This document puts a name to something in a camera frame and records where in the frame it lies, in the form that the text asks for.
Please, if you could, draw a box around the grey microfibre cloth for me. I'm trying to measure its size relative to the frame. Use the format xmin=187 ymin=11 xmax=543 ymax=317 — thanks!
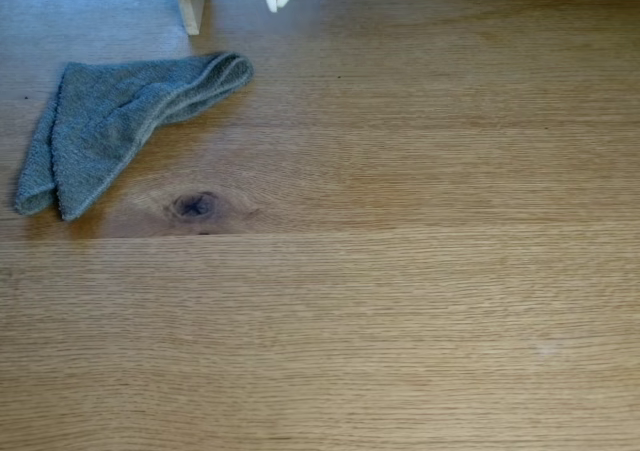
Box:
xmin=13 ymin=51 xmax=255 ymax=222

